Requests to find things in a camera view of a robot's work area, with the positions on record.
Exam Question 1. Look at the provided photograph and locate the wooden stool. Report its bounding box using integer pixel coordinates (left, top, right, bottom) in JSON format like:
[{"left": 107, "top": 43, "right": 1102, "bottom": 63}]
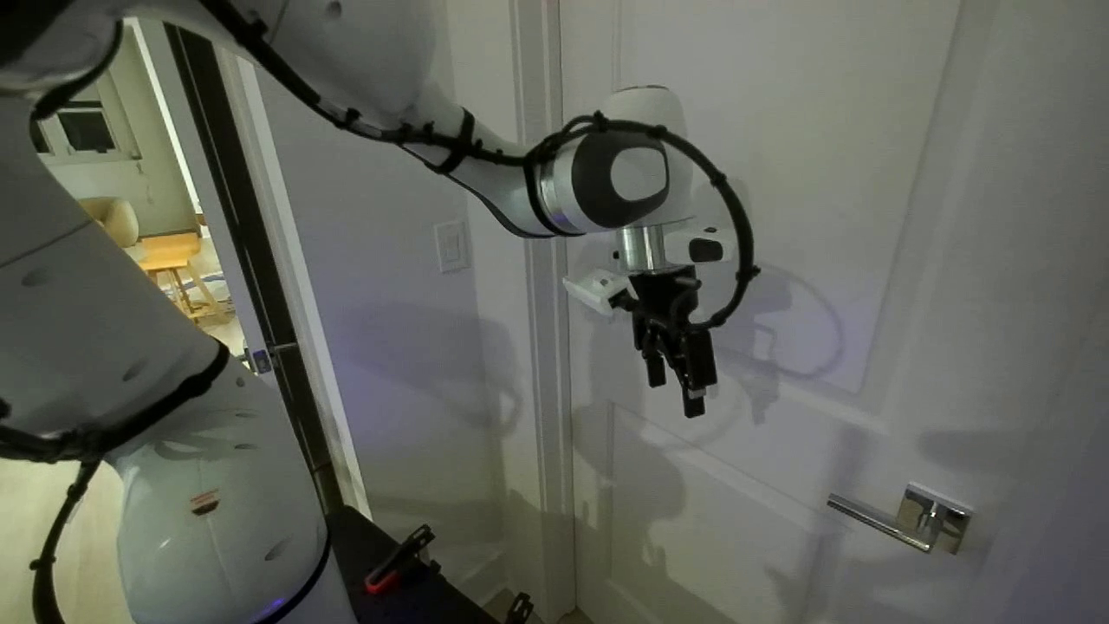
[{"left": 123, "top": 228, "right": 227, "bottom": 329}]

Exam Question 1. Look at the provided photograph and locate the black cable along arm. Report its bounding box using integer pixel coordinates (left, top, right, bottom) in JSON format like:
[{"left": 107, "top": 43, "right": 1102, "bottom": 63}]
[{"left": 0, "top": 0, "right": 761, "bottom": 624}]

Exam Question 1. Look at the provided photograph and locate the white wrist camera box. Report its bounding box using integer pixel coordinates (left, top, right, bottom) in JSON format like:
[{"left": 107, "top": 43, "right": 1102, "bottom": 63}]
[{"left": 562, "top": 267, "right": 642, "bottom": 320}]

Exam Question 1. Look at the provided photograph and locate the white panel door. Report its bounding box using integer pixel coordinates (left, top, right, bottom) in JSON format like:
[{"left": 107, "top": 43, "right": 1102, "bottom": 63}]
[{"left": 556, "top": 0, "right": 1109, "bottom": 624}]

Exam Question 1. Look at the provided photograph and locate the white door trim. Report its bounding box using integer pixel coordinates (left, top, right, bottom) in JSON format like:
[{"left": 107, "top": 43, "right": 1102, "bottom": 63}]
[{"left": 507, "top": 0, "right": 581, "bottom": 624}]

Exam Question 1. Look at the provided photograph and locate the white light switch plate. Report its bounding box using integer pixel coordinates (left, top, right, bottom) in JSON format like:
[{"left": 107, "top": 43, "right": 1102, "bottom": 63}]
[{"left": 429, "top": 220, "right": 474, "bottom": 276}]

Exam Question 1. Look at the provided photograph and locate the white doorway frame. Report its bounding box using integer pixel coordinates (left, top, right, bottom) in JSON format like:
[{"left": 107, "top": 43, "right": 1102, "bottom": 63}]
[{"left": 122, "top": 14, "right": 373, "bottom": 524}]

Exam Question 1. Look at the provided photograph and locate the dark open door edge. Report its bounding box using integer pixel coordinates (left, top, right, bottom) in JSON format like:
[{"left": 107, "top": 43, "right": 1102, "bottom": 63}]
[{"left": 167, "top": 21, "right": 348, "bottom": 518}]

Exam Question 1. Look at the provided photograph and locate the black robot table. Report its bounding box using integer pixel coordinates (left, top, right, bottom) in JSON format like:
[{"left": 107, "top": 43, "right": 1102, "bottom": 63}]
[{"left": 325, "top": 501, "right": 511, "bottom": 624}]

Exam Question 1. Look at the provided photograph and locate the silver lever door handle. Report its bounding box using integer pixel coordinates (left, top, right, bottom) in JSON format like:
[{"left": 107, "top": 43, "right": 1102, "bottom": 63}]
[{"left": 823, "top": 483, "right": 976, "bottom": 558}]

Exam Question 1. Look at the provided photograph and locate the cream armchair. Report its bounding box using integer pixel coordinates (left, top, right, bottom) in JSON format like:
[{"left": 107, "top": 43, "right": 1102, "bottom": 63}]
[{"left": 78, "top": 195, "right": 145, "bottom": 254}]

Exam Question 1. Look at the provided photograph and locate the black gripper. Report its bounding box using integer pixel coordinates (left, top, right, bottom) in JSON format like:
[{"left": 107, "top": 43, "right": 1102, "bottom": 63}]
[{"left": 607, "top": 265, "right": 725, "bottom": 422}]

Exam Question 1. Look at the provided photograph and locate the black clamp with red handle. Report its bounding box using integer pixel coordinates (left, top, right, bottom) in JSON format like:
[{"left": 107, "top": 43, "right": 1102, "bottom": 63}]
[{"left": 359, "top": 524, "right": 441, "bottom": 601}]

